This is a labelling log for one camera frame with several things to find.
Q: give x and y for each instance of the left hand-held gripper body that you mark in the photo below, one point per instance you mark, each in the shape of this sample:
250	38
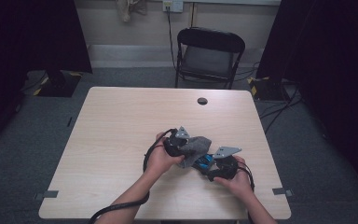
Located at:
177	144

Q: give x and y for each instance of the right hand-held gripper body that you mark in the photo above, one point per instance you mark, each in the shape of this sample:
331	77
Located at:
227	165

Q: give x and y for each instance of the blue toy car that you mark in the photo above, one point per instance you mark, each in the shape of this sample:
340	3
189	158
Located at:
204	162

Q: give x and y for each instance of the grey sock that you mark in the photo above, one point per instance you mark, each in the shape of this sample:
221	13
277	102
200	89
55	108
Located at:
197	149

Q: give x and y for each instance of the person's right hand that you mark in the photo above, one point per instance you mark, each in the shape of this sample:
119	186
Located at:
237	183

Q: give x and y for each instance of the person's left hand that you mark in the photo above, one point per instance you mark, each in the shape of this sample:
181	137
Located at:
161	161

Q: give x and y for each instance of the grey tape strip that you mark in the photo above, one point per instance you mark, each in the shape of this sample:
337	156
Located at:
48	194
281	191

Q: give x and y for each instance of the black stand base yellow tape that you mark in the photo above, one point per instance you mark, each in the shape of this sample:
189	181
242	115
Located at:
267	88

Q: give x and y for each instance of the black folding chair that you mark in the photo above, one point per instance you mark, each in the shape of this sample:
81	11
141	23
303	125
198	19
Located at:
209	56

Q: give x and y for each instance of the small black floor strip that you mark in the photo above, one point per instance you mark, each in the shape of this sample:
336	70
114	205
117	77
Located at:
70	121

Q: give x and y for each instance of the beige hanging cloth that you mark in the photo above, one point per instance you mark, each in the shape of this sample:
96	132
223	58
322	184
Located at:
130	8

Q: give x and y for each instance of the black curtain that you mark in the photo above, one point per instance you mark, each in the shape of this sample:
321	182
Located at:
332	62
28	46

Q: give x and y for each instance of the thin dark wall conduit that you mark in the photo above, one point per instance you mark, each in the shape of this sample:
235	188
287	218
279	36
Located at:
193	14

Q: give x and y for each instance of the white wall socket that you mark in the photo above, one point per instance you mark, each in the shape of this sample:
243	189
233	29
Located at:
173	5

